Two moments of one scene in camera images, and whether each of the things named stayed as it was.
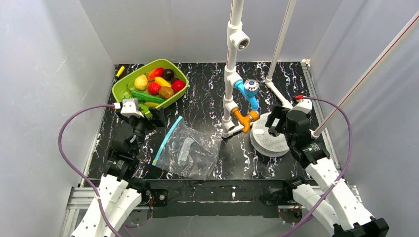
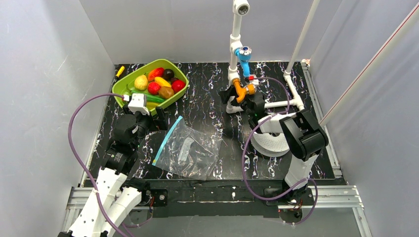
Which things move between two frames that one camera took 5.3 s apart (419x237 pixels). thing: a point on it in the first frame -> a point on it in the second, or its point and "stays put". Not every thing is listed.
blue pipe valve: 249,89 -> 244,53
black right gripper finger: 278,112 -> 229,95
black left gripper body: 149,115 stays put
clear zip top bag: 185,151 stays put
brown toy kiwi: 166,92 stays put
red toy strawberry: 153,88 stays put
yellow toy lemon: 141,83 stays put
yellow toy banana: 161,82 stays put
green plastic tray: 152,85 stays put
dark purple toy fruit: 169,74 stays put
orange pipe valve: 245,121 -> 241,91
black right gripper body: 278,117 -> 244,99
